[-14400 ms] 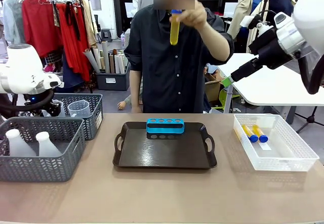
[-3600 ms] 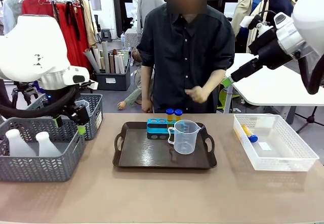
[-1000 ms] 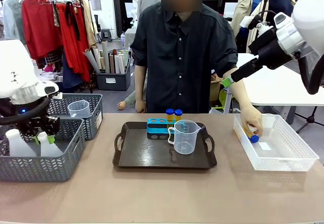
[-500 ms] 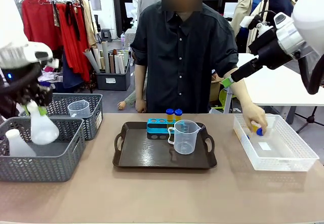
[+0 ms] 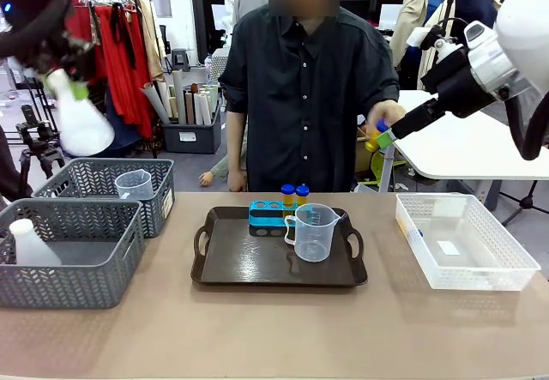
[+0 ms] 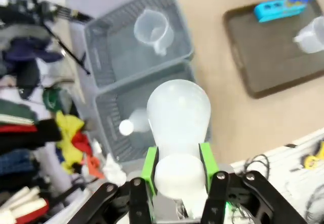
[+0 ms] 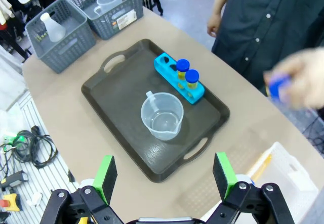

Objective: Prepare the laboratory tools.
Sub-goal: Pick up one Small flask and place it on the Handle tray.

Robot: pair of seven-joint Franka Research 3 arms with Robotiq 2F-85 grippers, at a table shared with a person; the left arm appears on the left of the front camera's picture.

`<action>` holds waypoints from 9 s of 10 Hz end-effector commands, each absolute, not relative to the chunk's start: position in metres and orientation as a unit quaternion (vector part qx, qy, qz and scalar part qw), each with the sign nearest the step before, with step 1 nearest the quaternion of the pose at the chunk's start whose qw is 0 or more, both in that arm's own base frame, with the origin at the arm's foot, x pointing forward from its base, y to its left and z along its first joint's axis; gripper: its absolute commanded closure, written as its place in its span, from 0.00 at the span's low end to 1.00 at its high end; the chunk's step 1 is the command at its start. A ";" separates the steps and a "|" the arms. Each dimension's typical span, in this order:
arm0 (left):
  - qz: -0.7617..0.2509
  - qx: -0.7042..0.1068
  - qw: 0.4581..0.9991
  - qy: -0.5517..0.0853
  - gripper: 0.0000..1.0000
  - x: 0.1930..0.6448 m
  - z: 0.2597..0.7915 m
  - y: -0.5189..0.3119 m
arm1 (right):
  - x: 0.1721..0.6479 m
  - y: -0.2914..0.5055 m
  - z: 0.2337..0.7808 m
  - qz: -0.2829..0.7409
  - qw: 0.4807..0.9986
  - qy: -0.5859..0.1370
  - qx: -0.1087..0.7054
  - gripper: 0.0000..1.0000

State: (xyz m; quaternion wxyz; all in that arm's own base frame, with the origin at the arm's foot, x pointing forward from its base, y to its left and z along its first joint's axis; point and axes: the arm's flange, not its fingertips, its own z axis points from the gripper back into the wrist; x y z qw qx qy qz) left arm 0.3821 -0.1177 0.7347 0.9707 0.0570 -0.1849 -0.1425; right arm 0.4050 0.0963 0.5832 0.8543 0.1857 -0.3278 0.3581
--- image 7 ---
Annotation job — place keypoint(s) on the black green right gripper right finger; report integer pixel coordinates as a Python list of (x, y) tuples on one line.
[(224, 176)]

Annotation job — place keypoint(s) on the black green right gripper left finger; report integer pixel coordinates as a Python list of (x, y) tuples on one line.
[(105, 181)]

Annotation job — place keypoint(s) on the clear plastic measuring beaker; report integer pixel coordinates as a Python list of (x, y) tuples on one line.
[(162, 117), (107, 2)]

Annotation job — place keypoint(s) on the yellow tube with blue cap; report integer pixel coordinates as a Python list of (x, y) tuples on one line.
[(264, 167), (192, 76), (183, 66), (278, 86)]

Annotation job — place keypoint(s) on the person's left hand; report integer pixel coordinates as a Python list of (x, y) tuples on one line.
[(303, 80)]

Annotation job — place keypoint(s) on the person's right hand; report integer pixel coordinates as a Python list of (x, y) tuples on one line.
[(213, 25)]

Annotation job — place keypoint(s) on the small white block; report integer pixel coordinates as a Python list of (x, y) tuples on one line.
[(34, 199)]

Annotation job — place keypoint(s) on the dark brown plastic tray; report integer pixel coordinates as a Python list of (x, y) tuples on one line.
[(119, 102)]

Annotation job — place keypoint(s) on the black grey handheld tool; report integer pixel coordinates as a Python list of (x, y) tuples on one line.
[(14, 178)]

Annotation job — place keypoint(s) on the yellow emergency stop box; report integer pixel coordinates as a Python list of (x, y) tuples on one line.
[(10, 202)]

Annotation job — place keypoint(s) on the green white plug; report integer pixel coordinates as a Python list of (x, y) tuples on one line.
[(15, 139)]

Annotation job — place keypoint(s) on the blue test tube rack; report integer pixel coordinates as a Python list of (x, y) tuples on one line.
[(167, 72)]

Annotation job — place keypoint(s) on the grey basket without label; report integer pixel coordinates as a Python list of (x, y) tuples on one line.
[(65, 54)]

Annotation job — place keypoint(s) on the grey basket with label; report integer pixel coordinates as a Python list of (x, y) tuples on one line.
[(108, 26)]

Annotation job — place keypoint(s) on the translucent white conical flask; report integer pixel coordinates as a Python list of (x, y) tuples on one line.
[(54, 30)]

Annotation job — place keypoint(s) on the person in dark shirt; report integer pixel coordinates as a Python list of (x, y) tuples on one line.
[(268, 19)]

